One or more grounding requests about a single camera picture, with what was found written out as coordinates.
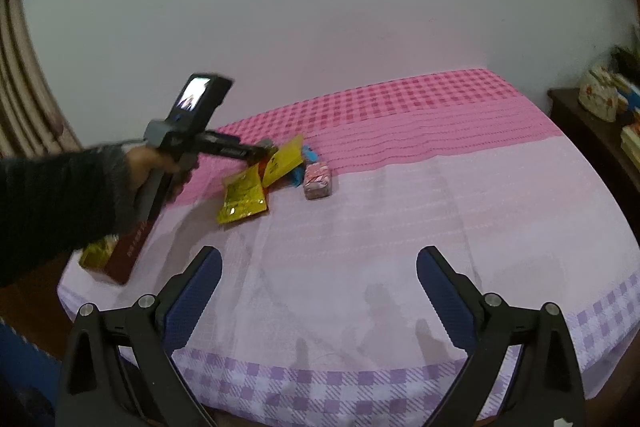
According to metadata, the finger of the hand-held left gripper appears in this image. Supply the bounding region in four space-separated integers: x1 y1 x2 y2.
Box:
240 139 273 165

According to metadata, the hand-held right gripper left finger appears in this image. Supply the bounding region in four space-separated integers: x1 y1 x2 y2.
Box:
55 245 223 427

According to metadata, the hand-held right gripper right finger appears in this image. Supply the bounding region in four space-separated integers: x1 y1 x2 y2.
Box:
416 245 586 427

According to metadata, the yellow snack packet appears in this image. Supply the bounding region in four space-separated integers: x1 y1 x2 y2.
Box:
216 167 269 225
260 134 306 188

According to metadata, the pink white candy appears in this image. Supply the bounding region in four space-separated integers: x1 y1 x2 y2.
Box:
302 161 333 202

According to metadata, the red tin box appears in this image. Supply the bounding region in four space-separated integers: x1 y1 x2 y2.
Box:
79 207 161 285

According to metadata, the person's left forearm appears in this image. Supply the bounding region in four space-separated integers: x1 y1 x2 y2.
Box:
0 144 133 288

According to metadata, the person's left hand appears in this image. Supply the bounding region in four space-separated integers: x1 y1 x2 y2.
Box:
127 146 198 198

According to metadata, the pink checked tablecloth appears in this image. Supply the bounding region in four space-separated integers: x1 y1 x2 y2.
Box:
57 68 640 423

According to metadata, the dark wooden side cabinet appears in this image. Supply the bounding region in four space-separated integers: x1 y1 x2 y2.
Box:
547 87 640 228

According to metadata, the floral ceramic teapot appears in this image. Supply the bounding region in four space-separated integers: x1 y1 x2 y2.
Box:
577 66 621 122

